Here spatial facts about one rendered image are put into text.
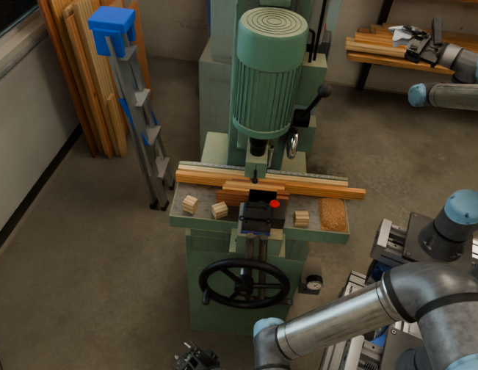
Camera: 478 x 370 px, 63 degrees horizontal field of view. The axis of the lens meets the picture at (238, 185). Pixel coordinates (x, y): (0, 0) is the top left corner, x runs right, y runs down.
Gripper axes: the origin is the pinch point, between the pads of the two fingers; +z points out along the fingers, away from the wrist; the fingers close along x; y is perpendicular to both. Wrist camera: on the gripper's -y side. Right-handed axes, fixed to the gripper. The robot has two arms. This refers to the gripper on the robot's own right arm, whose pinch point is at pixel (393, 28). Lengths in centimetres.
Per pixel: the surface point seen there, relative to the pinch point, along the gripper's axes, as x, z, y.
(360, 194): 4, -22, 57
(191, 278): 10, 15, 120
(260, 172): -18, 4, 71
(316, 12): -29.6, 13.6, 20.9
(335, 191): 1, -15, 61
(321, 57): -20.1, 7.8, 28.9
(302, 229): -7, -15, 79
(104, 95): 44, 146, 80
